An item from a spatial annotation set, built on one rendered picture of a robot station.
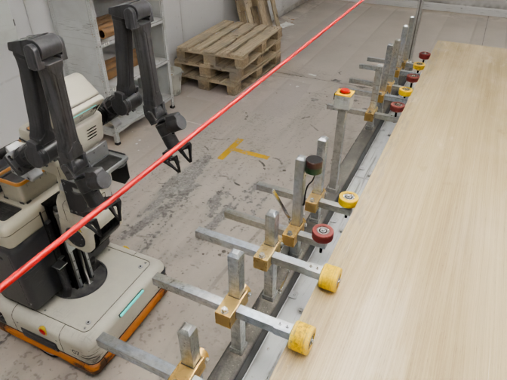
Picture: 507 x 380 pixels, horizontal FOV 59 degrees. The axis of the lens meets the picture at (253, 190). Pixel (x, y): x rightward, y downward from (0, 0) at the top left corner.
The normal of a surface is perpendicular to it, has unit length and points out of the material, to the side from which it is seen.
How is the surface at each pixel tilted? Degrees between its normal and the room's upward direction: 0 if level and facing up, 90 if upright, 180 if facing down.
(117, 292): 0
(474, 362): 0
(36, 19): 90
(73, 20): 90
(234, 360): 0
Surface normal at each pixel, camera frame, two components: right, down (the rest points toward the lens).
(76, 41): -0.44, 0.52
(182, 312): 0.00, -0.82
